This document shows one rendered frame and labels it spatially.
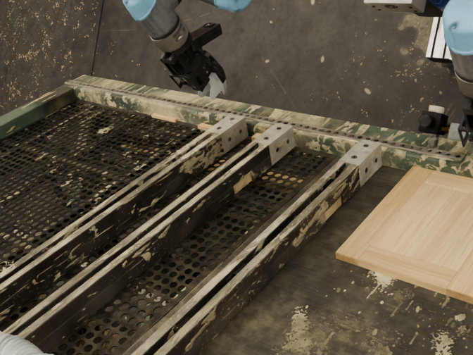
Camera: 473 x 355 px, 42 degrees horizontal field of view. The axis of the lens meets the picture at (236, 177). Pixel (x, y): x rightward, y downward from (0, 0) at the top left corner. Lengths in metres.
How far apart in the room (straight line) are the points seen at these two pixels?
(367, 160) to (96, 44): 2.63
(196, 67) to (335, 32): 1.60
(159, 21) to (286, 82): 1.75
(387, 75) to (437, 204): 1.28
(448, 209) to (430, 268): 0.22
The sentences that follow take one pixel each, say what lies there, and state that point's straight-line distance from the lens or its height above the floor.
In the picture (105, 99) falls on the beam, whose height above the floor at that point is 0.89.
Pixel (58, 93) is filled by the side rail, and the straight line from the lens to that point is 2.57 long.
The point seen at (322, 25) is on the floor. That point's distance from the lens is 2.94.
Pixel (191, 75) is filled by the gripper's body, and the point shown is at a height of 1.47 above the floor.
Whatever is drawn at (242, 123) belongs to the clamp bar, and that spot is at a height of 0.93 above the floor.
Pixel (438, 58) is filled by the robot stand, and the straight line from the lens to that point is 2.43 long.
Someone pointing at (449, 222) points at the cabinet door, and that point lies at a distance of 1.49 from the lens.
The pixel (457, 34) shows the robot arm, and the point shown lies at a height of 1.68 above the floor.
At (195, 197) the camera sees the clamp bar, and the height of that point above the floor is 1.28.
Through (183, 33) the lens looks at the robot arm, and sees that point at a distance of 1.32.
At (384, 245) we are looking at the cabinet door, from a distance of 1.41.
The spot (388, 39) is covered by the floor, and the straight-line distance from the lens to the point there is 2.77.
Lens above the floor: 2.47
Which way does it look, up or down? 53 degrees down
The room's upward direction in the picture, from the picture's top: 86 degrees counter-clockwise
